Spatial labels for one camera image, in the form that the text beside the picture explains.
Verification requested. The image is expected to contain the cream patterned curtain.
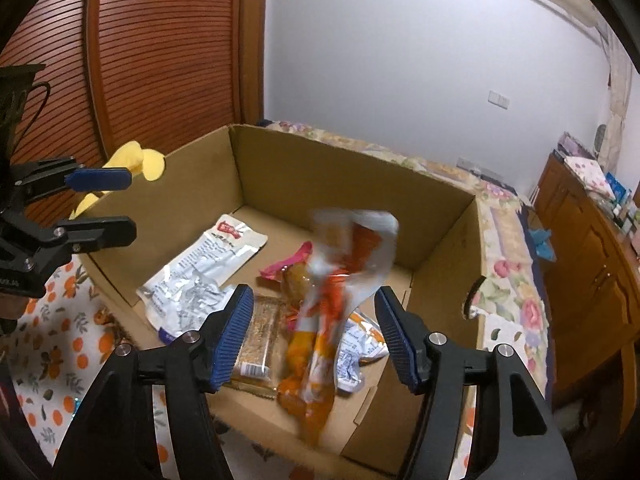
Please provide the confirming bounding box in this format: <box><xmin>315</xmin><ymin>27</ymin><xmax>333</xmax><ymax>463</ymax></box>
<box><xmin>602</xmin><ymin>25</ymin><xmax>636</xmax><ymax>166</ymax></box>

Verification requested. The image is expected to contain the yellow plush toy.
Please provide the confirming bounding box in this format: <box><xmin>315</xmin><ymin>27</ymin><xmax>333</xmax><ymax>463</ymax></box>
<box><xmin>69</xmin><ymin>141</ymin><xmax>166</xmax><ymax>221</ymax></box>

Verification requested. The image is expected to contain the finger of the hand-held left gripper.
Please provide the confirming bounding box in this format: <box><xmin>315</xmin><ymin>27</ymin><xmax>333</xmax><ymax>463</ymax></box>
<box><xmin>27</xmin><ymin>216</ymin><xmax>137</xmax><ymax>266</ymax></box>
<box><xmin>10</xmin><ymin>157</ymin><xmax>133</xmax><ymax>201</ymax></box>

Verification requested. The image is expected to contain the wooden cabinet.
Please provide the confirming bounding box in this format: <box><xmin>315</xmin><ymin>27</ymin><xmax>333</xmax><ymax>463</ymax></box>
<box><xmin>530</xmin><ymin>152</ymin><xmax>640</xmax><ymax>411</ymax></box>

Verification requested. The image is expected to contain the orange snack packet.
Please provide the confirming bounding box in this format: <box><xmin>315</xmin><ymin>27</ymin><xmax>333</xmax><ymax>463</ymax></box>
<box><xmin>276</xmin><ymin>208</ymin><xmax>401</xmax><ymax>448</ymax></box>

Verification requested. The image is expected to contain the pink wrapper snack packet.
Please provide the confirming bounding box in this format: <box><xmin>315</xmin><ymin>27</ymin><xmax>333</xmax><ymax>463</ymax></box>
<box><xmin>257</xmin><ymin>241</ymin><xmax>321</xmax><ymax>321</ymax></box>

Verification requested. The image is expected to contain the brown cracker packet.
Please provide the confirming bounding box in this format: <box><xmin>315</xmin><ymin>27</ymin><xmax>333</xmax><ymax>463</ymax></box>
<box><xmin>227</xmin><ymin>295</ymin><xmax>281</xmax><ymax>401</ymax></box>

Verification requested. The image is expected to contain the black cable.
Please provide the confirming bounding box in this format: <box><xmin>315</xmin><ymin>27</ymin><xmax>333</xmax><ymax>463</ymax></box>
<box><xmin>20</xmin><ymin>81</ymin><xmax>52</xmax><ymax>136</ymax></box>

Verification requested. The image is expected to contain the wooden louvered sliding wardrobe door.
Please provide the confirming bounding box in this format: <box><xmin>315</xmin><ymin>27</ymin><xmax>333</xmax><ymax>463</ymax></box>
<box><xmin>85</xmin><ymin>0</ymin><xmax>266</xmax><ymax>171</ymax></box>

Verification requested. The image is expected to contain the white blue-print snack packet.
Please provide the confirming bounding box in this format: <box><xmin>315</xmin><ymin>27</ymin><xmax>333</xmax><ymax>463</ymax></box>
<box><xmin>335</xmin><ymin>310</ymin><xmax>391</xmax><ymax>395</ymax></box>

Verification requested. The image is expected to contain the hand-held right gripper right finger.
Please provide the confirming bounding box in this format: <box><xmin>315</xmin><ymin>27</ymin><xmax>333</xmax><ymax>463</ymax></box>
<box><xmin>374</xmin><ymin>285</ymin><xmax>573</xmax><ymax>480</ymax></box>

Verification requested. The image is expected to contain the silver snack packet red label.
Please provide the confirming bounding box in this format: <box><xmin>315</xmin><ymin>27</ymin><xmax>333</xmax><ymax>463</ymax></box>
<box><xmin>136</xmin><ymin>214</ymin><xmax>268</xmax><ymax>338</ymax></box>

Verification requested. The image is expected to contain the purple patterned bag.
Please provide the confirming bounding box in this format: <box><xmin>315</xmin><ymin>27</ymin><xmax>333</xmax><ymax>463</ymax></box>
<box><xmin>555</xmin><ymin>132</ymin><xmax>596</xmax><ymax>161</ymax></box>

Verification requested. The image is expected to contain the blue plastic bag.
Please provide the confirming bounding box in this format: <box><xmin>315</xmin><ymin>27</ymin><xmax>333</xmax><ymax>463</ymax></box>
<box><xmin>527</xmin><ymin>227</ymin><xmax>557</xmax><ymax>262</ymax></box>

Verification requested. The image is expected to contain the folded floral cloth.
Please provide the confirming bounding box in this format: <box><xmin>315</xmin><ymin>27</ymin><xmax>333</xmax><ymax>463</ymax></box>
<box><xmin>564</xmin><ymin>156</ymin><xmax>613</xmax><ymax>198</ymax></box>

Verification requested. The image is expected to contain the brown cardboard box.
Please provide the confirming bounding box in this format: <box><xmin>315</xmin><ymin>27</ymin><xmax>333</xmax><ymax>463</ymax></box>
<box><xmin>80</xmin><ymin>123</ymin><xmax>488</xmax><ymax>478</ymax></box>

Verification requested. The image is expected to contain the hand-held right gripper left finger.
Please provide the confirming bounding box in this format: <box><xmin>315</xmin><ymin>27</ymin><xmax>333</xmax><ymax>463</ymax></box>
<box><xmin>52</xmin><ymin>284</ymin><xmax>256</xmax><ymax>480</ymax></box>

